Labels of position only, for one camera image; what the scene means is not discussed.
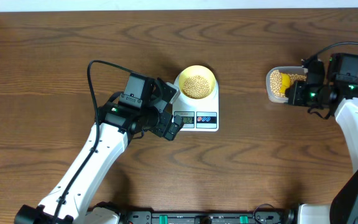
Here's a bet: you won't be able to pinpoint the white digital kitchen scale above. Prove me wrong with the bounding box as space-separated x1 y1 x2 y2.
172 76 219 132

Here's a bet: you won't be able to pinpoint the left black cable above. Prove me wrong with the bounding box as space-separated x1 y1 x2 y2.
51 60 136 224

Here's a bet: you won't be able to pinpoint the pale yellow bowl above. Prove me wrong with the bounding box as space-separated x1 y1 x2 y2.
178 65 218 98

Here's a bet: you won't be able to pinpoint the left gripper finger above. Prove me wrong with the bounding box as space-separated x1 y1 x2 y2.
155 78 179 112
163 115 184 141

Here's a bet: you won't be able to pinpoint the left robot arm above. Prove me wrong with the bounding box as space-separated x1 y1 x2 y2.
14 78 183 223

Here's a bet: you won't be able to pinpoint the clear plastic container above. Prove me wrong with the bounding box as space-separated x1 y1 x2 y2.
266 66 308 103

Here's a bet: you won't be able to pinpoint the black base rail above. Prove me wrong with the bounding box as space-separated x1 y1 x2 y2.
85 202 298 224

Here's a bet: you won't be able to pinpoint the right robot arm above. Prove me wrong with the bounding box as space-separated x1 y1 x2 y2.
285 53 358 224

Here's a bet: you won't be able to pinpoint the soybeans in container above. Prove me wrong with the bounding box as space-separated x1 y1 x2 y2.
270 70 306 98

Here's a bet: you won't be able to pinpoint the soybeans in bowl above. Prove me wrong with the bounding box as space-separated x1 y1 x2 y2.
182 75 211 99

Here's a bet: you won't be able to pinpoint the yellow plastic measuring scoop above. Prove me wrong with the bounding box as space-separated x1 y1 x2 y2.
279 73 291 95

